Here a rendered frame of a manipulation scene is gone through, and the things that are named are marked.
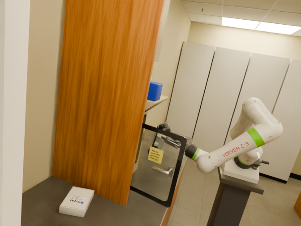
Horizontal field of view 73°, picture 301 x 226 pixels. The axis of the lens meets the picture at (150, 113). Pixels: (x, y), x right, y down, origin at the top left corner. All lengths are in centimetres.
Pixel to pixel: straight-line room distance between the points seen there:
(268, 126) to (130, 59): 84
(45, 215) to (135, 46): 88
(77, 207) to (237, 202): 130
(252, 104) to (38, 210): 127
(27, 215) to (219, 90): 358
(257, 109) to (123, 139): 80
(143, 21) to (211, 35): 369
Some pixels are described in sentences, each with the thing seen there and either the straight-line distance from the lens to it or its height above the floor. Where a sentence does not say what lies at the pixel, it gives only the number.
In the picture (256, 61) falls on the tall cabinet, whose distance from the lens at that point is 413.
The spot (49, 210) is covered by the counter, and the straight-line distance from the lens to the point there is 117.
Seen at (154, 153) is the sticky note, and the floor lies 126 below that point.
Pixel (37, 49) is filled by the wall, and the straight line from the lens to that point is 112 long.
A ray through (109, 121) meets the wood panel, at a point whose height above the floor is 138.
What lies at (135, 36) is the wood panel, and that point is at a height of 180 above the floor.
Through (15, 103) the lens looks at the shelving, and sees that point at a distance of 19.
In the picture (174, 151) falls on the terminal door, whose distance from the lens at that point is 103.
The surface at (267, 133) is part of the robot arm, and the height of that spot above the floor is 144.
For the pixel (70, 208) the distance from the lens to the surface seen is 112.
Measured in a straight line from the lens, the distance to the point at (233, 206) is 197.
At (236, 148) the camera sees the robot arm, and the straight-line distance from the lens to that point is 130.
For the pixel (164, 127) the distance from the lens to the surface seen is 144.
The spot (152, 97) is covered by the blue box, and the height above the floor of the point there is 153.
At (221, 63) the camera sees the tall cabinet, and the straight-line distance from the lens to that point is 408.
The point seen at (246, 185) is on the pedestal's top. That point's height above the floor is 94.
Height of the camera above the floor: 171
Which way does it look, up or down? 14 degrees down
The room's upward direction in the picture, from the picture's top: 11 degrees clockwise
